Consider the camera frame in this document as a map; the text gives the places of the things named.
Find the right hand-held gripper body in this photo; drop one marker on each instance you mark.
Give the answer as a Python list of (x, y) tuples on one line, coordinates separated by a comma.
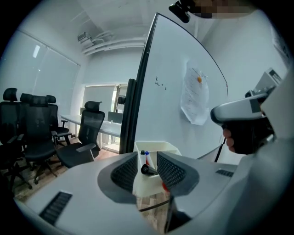
[(248, 135)]

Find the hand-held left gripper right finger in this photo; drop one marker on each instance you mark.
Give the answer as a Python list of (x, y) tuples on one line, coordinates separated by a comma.
[(206, 183)]

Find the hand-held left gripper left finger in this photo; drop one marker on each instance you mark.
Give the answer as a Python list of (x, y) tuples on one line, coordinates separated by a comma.
[(87, 202)]

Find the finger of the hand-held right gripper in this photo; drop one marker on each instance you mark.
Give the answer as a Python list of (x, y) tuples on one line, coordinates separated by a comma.
[(232, 111)]

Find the white plastic marker box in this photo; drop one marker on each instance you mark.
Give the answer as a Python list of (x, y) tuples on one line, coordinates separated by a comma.
[(160, 145)]

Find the black framed whiteboard on stand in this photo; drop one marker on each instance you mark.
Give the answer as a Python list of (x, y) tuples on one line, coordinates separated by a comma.
[(165, 68)]

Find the person's right hand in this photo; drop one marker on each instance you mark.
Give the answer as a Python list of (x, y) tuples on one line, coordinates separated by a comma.
[(229, 140)]

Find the crumpled printed paper sheet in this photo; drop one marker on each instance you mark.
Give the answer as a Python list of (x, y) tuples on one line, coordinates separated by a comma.
[(194, 103)]

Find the red round magnet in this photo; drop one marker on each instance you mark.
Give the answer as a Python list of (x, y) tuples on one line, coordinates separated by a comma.
[(165, 186)]

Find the orange round magnet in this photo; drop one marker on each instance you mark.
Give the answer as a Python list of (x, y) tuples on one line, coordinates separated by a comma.
[(199, 79)]

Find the white office desk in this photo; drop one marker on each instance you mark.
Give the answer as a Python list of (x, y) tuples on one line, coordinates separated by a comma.
[(108, 127)]

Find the group of black office chairs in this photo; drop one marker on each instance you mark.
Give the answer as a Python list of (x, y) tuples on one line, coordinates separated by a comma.
[(39, 137)]

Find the black computer monitor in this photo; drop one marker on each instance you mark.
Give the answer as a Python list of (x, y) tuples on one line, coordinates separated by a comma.
[(114, 117)]

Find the person's head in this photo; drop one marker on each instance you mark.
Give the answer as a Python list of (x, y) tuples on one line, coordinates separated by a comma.
[(220, 7)]

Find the black head camera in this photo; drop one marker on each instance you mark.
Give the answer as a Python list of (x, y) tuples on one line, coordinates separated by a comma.
[(180, 10)]

